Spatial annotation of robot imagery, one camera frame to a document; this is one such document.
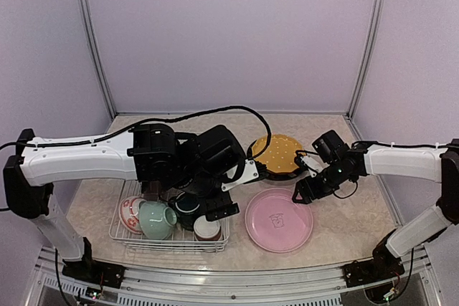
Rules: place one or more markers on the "red patterned white bowl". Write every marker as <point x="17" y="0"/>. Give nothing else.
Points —
<point x="129" y="211"/>

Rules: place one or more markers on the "aluminium corner post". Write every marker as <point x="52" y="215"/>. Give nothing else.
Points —
<point x="94" y="51"/>
<point x="371" y="37"/>

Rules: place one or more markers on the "brown cup white base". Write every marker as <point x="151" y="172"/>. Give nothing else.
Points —
<point x="207" y="231"/>

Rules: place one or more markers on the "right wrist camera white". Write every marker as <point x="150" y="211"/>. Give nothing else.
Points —
<point x="307" y="163"/>

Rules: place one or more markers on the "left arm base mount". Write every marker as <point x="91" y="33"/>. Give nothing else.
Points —
<point x="98" y="273"/>

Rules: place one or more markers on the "dark green mug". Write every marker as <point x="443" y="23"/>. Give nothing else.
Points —
<point x="187" y="208"/>

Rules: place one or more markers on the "small black plate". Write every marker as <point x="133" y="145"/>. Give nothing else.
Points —
<point x="144" y="187"/>

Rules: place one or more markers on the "black striped rim plate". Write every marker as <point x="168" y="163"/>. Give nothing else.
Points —
<point x="273" y="177"/>

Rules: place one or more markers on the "light pink plate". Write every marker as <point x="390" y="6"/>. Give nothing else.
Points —
<point x="275" y="223"/>

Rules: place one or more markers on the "dark pink dotted plate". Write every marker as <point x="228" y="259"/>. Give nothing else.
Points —
<point x="155" y="187"/>

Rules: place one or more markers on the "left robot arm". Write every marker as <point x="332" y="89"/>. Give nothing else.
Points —
<point x="207" y="165"/>

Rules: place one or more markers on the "yellow polka dot plate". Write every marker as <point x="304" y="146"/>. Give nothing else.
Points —
<point x="279" y="155"/>

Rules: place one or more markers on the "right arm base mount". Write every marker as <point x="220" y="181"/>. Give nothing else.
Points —
<point x="370" y="271"/>

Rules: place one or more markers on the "right aluminium corner post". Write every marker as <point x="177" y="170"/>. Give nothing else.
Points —
<point x="371" y="37"/>

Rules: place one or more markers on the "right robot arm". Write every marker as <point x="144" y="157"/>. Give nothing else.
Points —
<point x="438" y="163"/>

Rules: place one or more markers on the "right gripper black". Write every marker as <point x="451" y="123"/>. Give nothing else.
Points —
<point x="309" y="190"/>

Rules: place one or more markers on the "aluminium front rail frame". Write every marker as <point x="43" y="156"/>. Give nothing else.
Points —
<point x="322" y="285"/>

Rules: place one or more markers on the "white wire dish rack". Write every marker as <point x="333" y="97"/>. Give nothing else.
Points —
<point x="180" y="240"/>

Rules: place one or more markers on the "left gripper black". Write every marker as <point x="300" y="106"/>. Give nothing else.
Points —
<point x="219" y="208"/>

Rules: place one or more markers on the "light green ceramic bowl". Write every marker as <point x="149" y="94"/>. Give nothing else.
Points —
<point x="157" y="220"/>

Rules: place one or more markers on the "left aluminium corner post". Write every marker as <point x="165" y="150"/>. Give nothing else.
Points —
<point x="94" y="51"/>

